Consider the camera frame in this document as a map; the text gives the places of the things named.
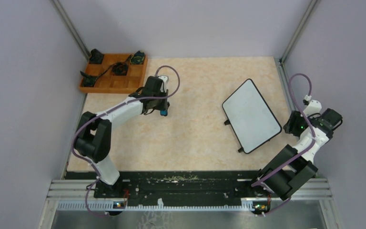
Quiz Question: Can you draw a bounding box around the blue whiteboard eraser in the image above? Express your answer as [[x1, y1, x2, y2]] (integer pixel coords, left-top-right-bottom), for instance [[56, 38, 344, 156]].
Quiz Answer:
[[160, 110, 168, 116]]

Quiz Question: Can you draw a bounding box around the small black-framed whiteboard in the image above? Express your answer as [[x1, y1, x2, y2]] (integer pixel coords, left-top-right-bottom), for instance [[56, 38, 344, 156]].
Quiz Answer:
[[222, 79, 282, 154]]

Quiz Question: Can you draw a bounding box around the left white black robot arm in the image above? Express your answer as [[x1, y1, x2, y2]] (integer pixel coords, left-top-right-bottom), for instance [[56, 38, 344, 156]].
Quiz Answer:
[[73, 75, 170, 198]]

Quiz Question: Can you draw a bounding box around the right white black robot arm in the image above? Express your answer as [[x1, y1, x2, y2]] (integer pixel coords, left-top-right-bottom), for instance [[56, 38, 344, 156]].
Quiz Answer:
[[249, 108, 343, 200]]

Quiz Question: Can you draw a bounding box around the dark object tray top-right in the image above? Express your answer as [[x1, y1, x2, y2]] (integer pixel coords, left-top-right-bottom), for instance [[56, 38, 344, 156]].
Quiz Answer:
[[130, 51, 146, 65]]

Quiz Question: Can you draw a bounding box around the dark object tray centre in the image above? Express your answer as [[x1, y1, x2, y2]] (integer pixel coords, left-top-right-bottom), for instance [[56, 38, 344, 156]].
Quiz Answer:
[[112, 62, 129, 76]]

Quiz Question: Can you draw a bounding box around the orange wooden compartment tray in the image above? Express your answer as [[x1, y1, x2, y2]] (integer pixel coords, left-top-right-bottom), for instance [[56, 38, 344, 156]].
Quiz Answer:
[[78, 53, 148, 94]]

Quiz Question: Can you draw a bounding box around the dark object tray top-left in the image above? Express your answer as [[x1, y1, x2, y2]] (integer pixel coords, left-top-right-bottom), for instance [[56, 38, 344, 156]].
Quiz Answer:
[[89, 49, 104, 64]]

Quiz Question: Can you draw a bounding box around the dark object tray bottom-left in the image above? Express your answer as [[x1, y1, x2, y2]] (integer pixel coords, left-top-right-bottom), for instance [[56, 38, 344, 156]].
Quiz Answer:
[[80, 71, 98, 87]]

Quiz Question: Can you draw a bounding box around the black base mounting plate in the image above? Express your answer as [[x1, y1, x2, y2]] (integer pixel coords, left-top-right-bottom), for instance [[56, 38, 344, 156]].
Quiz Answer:
[[63, 170, 282, 199]]

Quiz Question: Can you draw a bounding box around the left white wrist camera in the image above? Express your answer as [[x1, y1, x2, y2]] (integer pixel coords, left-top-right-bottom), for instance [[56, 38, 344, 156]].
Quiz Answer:
[[158, 75, 169, 93]]

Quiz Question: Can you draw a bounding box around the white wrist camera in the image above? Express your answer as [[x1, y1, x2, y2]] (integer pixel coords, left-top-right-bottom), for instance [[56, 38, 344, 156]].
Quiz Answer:
[[158, 75, 169, 93], [303, 95, 322, 116]]

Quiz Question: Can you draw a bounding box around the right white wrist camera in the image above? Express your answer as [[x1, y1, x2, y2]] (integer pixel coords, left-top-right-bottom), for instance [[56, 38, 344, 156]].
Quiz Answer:
[[303, 95, 322, 116]]

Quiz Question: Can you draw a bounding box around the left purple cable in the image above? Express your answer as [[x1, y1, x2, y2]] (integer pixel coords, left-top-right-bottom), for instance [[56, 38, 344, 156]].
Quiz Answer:
[[71, 65, 181, 218]]

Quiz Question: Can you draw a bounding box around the purple cable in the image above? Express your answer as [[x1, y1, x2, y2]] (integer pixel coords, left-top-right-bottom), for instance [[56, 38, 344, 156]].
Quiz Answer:
[[251, 73, 317, 217], [71, 65, 181, 218]]

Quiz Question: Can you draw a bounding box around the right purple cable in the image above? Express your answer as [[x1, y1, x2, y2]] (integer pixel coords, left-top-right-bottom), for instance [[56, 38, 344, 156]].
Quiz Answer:
[[251, 73, 317, 217]]

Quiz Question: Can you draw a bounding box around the aluminium frame rail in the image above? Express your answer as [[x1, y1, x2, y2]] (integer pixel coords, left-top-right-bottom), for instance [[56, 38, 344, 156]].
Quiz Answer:
[[45, 178, 334, 212]]

